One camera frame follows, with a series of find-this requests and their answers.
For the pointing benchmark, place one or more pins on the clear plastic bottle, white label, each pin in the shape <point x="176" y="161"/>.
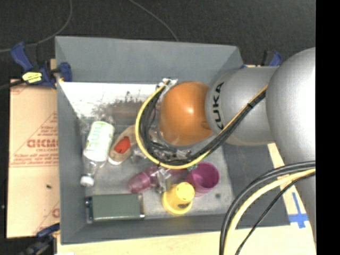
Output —
<point x="98" y="139"/>

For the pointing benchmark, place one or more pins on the brown cardboard board, red print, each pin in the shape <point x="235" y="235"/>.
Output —
<point x="32" y="169"/>

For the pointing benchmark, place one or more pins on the grey metal bin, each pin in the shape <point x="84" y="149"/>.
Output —
<point x="132" y="60"/>

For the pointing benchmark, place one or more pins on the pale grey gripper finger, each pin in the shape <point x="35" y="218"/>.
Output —
<point x="161" y="182"/>
<point x="168" y="179"/>

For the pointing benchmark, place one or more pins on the magenta plastic cup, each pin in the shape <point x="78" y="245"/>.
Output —
<point x="204" y="178"/>

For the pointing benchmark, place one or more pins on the yellow plastic cup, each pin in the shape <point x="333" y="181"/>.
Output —
<point x="179" y="198"/>

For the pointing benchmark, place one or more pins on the beige and red toy shoe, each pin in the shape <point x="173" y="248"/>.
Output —
<point x="122" y="146"/>

